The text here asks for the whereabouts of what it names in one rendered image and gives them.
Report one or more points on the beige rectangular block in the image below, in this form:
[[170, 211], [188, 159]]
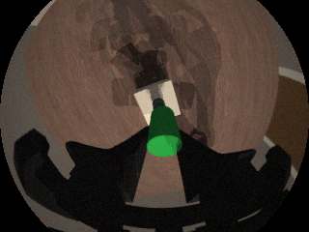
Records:
[[160, 90]]

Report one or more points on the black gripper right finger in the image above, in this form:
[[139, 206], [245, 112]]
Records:
[[201, 166]]

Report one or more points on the green marker cap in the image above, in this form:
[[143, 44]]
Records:
[[164, 139]]

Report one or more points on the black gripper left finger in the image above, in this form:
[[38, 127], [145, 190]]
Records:
[[123, 162]]

